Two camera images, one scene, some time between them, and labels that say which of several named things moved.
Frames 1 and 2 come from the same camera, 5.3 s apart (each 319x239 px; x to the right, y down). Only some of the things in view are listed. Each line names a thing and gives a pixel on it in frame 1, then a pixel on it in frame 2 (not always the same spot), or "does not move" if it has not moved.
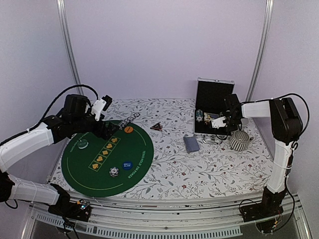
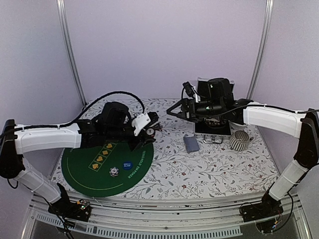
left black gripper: x=100 y=133 -> x=141 y=141
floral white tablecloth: x=185 y=164 does not move
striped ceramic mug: x=239 y=141 does not move
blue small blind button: x=127 y=165 does not move
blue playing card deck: x=191 y=144 does not move
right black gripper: x=231 y=129 -> x=185 y=103
